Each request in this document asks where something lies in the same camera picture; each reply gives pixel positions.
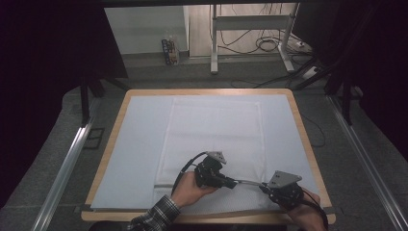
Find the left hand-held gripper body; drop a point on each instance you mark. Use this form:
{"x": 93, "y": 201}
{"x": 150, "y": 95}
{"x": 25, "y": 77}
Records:
{"x": 208, "y": 171}

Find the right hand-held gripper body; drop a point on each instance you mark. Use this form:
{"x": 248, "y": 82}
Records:
{"x": 285, "y": 192}

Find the white cloth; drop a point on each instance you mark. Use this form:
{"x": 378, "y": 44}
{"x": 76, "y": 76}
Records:
{"x": 218, "y": 128}

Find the person's left hand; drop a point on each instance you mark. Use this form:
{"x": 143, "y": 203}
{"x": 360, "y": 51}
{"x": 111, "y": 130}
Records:
{"x": 189, "y": 191}

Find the person's right hand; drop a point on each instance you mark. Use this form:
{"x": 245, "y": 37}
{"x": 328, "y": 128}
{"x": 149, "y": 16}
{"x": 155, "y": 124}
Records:
{"x": 304, "y": 215}

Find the white table mat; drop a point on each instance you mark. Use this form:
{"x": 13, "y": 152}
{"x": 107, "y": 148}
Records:
{"x": 134, "y": 144}

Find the black metal stand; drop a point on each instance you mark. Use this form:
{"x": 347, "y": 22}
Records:
{"x": 346, "y": 102}
{"x": 85, "y": 102}

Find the white power strip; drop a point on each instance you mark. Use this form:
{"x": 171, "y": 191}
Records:
{"x": 310, "y": 73}

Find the small crate with bottles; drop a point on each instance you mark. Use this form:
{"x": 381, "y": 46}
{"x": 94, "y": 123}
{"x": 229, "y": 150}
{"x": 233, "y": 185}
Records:
{"x": 170, "y": 51}

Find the dark curtain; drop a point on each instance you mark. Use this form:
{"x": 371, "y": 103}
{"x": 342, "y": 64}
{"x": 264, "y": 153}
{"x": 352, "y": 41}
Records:
{"x": 41, "y": 64}
{"x": 378, "y": 64}

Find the aluminium floor rail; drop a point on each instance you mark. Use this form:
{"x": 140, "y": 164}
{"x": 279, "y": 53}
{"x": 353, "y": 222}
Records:
{"x": 369, "y": 160}
{"x": 61, "y": 179}

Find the black rectangular floor frame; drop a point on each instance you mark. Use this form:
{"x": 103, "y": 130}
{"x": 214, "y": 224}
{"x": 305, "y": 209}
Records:
{"x": 94, "y": 138}

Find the white metal desk frame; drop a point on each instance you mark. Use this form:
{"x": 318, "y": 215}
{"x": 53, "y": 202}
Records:
{"x": 247, "y": 22}

